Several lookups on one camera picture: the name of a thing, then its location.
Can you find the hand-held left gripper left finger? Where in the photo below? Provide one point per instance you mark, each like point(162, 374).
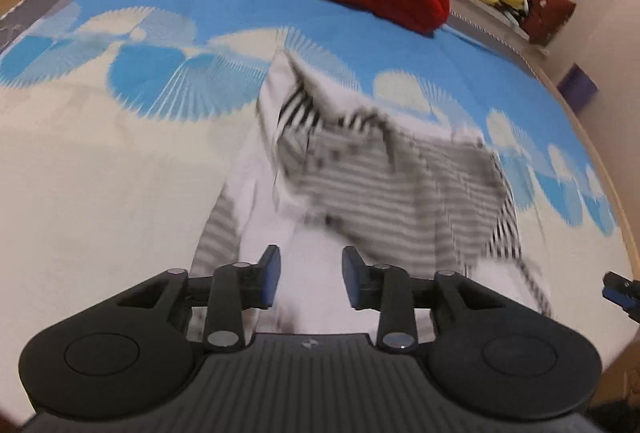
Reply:
point(270, 274)

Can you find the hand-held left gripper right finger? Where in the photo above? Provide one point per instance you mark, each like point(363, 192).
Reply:
point(350, 279)

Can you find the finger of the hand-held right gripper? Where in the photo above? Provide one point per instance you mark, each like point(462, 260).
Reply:
point(617, 289)

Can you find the striped sweater with white vest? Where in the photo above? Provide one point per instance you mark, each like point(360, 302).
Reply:
point(400, 183)

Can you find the blue printed bed sheet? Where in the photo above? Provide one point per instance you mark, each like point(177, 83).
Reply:
point(100, 188)

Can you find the dark red cushion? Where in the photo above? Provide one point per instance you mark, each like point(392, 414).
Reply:
point(549, 13)

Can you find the white window sill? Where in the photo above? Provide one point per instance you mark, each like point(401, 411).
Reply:
point(480, 13)

